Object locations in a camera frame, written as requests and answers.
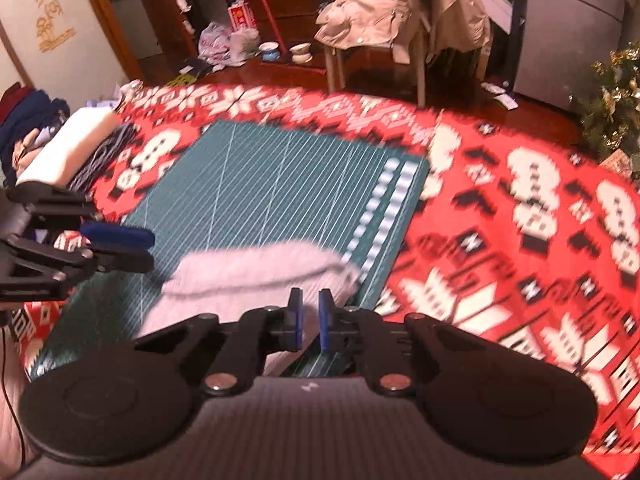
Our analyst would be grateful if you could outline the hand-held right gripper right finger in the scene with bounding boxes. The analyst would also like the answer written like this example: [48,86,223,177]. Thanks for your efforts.
[318,288,488,397]

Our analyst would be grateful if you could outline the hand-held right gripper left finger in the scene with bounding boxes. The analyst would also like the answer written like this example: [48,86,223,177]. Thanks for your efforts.
[134,287,305,397]

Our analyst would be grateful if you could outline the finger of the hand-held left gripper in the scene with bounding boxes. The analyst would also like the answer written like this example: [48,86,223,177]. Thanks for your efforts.
[17,182,155,252]
[0,237,153,303]

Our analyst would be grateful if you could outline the grey knit polo shirt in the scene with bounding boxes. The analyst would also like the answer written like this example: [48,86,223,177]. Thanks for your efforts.
[140,242,362,376]

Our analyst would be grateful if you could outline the dark folded clothes pile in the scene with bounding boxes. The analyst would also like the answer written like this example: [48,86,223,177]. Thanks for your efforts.
[0,82,71,181]

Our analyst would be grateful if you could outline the green cutting mat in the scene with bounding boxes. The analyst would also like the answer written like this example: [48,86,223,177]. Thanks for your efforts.
[27,120,431,381]

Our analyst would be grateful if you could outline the red patterned blanket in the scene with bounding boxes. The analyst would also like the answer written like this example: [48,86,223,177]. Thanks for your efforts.
[10,82,640,476]

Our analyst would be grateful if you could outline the white printed plastic bag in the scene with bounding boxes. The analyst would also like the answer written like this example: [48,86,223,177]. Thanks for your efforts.
[199,21,236,61]

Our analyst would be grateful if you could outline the white cloth bag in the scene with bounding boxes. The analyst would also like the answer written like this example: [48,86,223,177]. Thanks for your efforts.
[230,27,261,58]

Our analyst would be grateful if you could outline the red white carton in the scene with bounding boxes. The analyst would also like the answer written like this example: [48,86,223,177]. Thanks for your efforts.
[227,0,258,33]

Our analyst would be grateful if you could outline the pale wooden chair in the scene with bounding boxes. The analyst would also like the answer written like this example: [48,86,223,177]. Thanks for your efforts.
[322,25,491,108]

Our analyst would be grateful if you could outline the white paper scraps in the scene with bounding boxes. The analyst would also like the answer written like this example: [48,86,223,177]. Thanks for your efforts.
[480,82,521,111]

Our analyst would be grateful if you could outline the brown wooden cabinet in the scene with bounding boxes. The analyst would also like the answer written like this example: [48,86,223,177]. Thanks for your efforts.
[220,0,336,56]

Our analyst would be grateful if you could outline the beige jacket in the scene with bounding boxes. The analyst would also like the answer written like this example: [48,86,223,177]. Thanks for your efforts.
[315,0,493,61]

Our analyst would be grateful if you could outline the kraft patterned gift box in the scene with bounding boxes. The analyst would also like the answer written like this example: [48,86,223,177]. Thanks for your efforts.
[597,147,636,181]

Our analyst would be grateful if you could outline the black desk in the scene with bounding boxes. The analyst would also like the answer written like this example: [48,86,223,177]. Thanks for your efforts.
[502,0,531,91]

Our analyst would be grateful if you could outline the white flat box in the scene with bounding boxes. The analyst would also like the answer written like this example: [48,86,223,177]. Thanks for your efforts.
[470,0,516,33]

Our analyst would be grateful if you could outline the small Christmas tree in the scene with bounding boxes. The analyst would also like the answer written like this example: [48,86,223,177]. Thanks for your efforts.
[572,45,640,181]

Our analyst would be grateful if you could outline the grey refrigerator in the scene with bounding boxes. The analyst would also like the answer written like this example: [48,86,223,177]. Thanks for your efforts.
[512,0,628,111]

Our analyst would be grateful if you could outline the gold wall sticker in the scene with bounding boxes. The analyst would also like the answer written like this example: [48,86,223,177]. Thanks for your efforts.
[20,0,78,53]

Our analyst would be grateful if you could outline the wooden door frame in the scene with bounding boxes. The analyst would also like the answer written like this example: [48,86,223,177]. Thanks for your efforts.
[72,0,146,81]

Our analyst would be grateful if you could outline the red broom handle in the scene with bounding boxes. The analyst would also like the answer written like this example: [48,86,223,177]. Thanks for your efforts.
[252,0,288,56]

